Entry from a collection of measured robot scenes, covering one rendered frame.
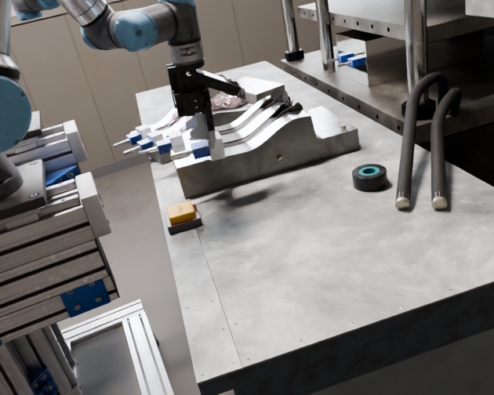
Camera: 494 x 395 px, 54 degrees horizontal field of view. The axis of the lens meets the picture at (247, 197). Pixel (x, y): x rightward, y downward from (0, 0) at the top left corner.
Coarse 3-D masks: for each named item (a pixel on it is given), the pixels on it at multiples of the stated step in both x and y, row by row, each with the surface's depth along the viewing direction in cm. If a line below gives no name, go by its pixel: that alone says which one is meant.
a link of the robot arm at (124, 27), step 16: (112, 16) 101; (128, 16) 94; (144, 16) 95; (160, 16) 98; (112, 32) 101; (128, 32) 95; (144, 32) 95; (160, 32) 98; (176, 32) 102; (128, 48) 97; (144, 48) 98
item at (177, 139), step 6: (174, 132) 141; (180, 132) 140; (174, 138) 138; (180, 138) 138; (162, 144) 138; (168, 144) 139; (174, 144) 139; (180, 144) 139; (144, 150) 140; (150, 150) 140; (162, 150) 139; (168, 150) 139
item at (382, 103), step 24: (336, 48) 259; (288, 72) 252; (312, 72) 224; (336, 72) 216; (432, 72) 189; (456, 72) 183; (480, 72) 178; (336, 96) 197; (360, 96) 180; (384, 96) 175; (432, 96) 165; (480, 96) 156; (384, 120) 162; (456, 120) 148; (480, 120) 150
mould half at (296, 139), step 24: (240, 120) 148; (264, 120) 136; (288, 120) 127; (312, 120) 145; (336, 120) 141; (240, 144) 132; (264, 144) 128; (288, 144) 129; (312, 144) 131; (336, 144) 133; (192, 168) 125; (216, 168) 127; (240, 168) 128; (264, 168) 130; (288, 168) 132; (192, 192) 128
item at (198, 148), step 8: (216, 136) 120; (192, 144) 122; (200, 144) 121; (208, 144) 120; (216, 144) 120; (184, 152) 121; (192, 152) 121; (200, 152) 120; (208, 152) 120; (216, 152) 120; (224, 152) 121
